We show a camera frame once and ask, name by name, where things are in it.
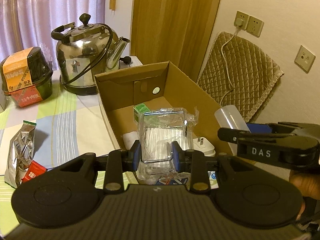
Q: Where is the white product box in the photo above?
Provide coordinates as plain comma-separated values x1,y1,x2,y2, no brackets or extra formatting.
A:
0,89,7,113

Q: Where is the clear packaged white item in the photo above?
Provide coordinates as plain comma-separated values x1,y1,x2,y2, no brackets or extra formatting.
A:
123,131,139,150

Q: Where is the small red packet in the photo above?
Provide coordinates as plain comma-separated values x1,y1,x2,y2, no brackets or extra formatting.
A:
22,160,47,183

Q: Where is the pink curtain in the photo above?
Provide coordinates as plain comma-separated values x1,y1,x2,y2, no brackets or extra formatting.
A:
1,0,105,70

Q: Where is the black orange food bowl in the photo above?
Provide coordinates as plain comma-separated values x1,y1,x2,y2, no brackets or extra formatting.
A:
1,47,53,108

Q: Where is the person right hand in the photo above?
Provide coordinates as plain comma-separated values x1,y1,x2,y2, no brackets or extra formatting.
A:
288,170,320,221

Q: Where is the quilted chair cushion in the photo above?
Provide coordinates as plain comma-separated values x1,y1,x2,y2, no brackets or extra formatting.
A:
197,31,284,122

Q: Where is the wall socket plate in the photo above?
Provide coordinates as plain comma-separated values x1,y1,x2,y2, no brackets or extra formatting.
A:
234,11,264,37

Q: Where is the white charging cable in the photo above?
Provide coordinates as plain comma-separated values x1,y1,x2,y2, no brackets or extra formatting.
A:
218,26,242,106

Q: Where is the silver foil pouch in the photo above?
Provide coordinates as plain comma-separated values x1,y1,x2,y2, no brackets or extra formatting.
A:
4,120,36,189

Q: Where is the green medicine box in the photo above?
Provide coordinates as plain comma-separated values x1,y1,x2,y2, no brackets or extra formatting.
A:
133,103,150,124

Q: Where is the steel electric kettle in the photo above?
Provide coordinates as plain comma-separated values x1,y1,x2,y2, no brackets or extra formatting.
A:
51,13,130,95

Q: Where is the checkered tablecloth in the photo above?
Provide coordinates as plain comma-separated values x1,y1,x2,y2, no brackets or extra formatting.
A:
0,55,146,235

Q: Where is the translucent plastic cup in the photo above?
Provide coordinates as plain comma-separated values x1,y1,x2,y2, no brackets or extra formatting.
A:
214,105,250,155

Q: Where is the wooden door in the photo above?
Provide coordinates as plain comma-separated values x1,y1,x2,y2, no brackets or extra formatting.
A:
130,0,220,81

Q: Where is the crinkled clear wrapper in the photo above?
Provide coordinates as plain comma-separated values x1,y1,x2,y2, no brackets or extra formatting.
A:
137,108,199,184

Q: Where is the cardboard box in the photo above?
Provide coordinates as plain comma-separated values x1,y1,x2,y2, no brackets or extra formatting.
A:
95,62,231,153

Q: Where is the white power adapter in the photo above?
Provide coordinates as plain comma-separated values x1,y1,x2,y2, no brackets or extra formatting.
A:
193,137,215,157

